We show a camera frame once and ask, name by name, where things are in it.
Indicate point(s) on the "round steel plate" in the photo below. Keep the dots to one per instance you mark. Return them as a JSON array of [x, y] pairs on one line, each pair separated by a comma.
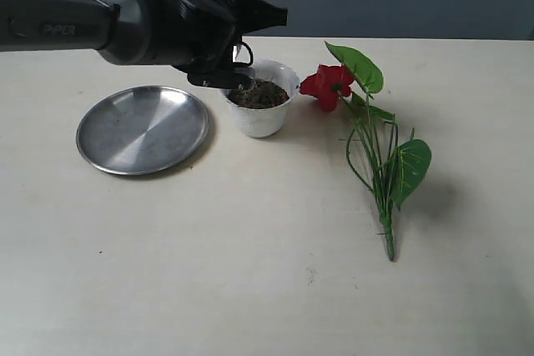
[[142, 130]]

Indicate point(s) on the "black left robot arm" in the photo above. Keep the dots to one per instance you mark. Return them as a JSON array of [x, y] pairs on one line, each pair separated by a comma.
[[123, 32]]

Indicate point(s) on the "red artificial anthurium flower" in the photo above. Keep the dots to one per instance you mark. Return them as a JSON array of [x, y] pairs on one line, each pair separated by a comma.
[[389, 168]]

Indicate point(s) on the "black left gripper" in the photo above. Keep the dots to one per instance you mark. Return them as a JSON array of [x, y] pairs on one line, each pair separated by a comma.
[[203, 33]]

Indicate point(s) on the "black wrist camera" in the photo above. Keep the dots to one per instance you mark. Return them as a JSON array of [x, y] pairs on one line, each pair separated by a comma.
[[221, 78]]

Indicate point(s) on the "white plastic flower pot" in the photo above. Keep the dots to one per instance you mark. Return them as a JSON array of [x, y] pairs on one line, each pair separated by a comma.
[[260, 110]]

